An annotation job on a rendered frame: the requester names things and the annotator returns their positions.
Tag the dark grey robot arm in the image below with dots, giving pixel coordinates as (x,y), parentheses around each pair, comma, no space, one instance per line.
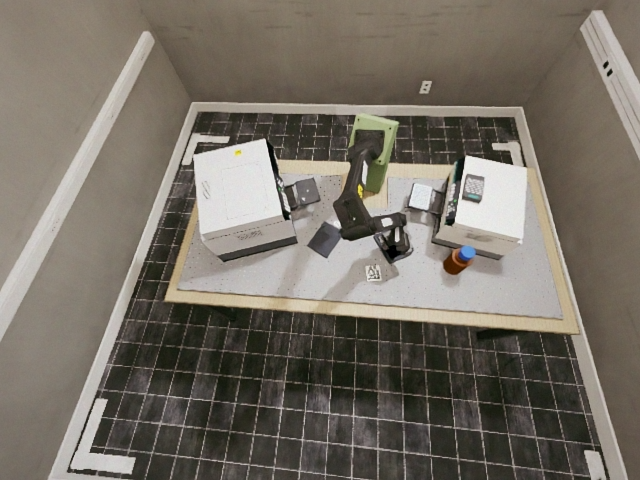
(350,204)

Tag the brown bottle with blue cap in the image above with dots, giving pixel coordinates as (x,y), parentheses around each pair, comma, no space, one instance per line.
(455,264)

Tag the white multi-well plate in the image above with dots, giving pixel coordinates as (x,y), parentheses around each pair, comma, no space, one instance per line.
(420,196)

